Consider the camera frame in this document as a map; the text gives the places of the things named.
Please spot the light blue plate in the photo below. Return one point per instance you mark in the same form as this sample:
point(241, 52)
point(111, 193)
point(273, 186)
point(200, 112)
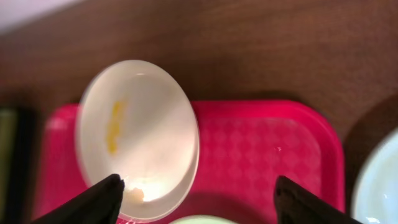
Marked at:
point(375, 191)

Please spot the red plastic serving tray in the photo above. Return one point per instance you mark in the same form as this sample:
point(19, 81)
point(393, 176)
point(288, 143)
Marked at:
point(246, 145)

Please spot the pale green plate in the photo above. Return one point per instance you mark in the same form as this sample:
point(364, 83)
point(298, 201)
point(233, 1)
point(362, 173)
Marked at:
point(202, 219)

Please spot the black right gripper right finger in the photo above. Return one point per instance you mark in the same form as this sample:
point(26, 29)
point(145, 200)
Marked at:
point(296, 205)

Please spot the cream white plate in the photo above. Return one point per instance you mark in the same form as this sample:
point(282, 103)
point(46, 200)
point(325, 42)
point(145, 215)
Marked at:
point(134, 120)

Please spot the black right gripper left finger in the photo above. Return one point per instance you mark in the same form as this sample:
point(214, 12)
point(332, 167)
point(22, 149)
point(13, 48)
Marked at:
point(100, 204)

